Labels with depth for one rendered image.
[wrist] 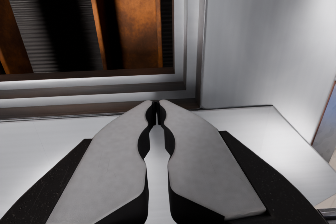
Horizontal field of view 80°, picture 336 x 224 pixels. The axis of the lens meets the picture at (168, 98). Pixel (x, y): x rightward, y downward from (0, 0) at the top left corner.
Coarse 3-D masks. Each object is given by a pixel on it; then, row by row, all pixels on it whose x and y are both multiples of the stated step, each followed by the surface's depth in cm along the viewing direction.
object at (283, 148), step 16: (272, 112) 14; (272, 128) 15; (288, 128) 15; (272, 144) 16; (288, 144) 16; (304, 144) 16; (272, 160) 16; (288, 160) 16; (304, 160) 17; (320, 160) 17; (288, 176) 17; (304, 176) 17; (320, 176) 18; (304, 192) 18
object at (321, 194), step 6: (330, 168) 17; (324, 174) 18; (330, 174) 18; (324, 180) 18; (330, 180) 18; (318, 186) 18; (324, 186) 18; (330, 186) 18; (318, 192) 19; (324, 192) 19; (330, 192) 19; (312, 198) 19; (318, 198) 19; (324, 198) 19; (312, 204) 19
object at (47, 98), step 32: (192, 0) 12; (192, 32) 13; (192, 64) 14; (0, 96) 15; (32, 96) 15; (64, 96) 15; (96, 96) 15; (128, 96) 15; (160, 96) 15; (192, 96) 15
